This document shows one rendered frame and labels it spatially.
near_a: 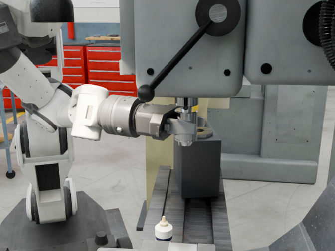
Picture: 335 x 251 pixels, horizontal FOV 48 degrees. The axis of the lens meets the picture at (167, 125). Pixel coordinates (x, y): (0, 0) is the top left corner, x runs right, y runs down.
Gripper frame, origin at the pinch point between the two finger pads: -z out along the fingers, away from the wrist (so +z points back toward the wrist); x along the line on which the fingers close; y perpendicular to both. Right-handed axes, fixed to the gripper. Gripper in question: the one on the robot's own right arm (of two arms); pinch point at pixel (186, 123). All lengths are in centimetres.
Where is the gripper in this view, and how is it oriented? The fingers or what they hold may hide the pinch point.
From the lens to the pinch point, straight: 77.5
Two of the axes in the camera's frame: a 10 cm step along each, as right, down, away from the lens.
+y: -0.1, 9.6, 2.9
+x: 3.9, -2.7, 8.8
